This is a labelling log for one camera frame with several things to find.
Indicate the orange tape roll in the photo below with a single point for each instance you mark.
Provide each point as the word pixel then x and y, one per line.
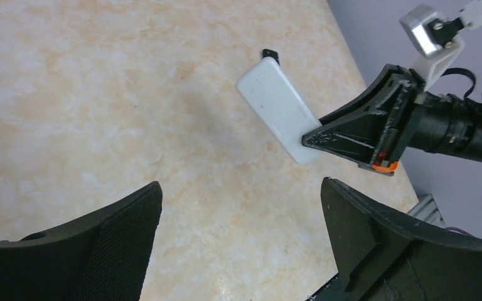
pixel 385 166

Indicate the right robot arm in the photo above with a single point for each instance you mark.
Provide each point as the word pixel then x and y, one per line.
pixel 442 124

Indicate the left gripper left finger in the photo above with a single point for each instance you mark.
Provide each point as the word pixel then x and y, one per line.
pixel 102 255

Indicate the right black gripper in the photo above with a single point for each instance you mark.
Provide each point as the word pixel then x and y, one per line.
pixel 372 123

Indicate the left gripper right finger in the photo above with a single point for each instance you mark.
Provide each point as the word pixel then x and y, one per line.
pixel 384 254

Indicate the white remote control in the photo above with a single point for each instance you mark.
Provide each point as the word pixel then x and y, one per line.
pixel 270 94

